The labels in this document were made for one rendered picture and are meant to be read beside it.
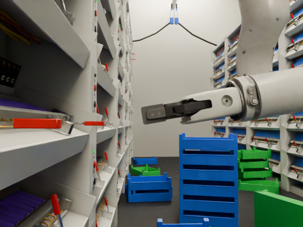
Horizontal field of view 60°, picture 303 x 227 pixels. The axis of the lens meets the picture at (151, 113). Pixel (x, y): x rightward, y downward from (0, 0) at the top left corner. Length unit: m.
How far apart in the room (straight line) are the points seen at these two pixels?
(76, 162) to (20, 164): 0.36
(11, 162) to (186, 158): 1.19
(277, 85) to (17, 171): 0.42
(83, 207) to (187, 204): 0.87
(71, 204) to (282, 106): 0.51
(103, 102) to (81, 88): 0.70
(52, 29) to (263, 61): 0.43
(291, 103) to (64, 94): 0.49
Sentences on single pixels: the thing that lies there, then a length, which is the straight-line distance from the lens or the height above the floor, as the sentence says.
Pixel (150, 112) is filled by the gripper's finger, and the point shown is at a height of 0.56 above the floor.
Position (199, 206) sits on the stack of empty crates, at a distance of 1.48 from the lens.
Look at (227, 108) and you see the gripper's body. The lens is 0.46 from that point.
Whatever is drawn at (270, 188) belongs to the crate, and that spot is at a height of 0.03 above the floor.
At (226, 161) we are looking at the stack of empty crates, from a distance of 1.43.
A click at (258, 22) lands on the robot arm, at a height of 0.73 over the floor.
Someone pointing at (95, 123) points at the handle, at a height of 0.54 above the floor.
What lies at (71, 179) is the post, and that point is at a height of 0.40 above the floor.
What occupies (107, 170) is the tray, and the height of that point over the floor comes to 0.33.
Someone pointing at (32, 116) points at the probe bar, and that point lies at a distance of 0.45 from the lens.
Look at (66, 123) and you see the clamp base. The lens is 0.50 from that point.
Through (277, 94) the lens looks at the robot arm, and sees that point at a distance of 0.50.
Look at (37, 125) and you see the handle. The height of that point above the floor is 0.54.
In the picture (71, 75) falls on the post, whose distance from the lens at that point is 0.68.
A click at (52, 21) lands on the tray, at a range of 0.44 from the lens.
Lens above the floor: 0.54
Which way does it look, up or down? 2 degrees up
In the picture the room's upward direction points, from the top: straight up
